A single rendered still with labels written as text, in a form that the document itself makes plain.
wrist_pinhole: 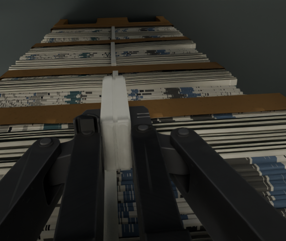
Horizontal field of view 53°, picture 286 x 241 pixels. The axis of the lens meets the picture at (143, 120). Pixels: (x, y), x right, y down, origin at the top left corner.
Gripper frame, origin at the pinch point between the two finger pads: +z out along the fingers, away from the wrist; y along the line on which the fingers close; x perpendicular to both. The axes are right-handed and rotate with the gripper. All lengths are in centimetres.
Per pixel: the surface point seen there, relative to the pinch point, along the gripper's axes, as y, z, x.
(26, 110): -9.0, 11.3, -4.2
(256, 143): 10.8, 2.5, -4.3
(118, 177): -0.1, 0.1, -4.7
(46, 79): -10.8, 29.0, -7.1
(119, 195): -0.1, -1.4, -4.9
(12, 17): -35, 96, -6
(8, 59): -40, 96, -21
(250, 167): 9.2, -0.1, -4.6
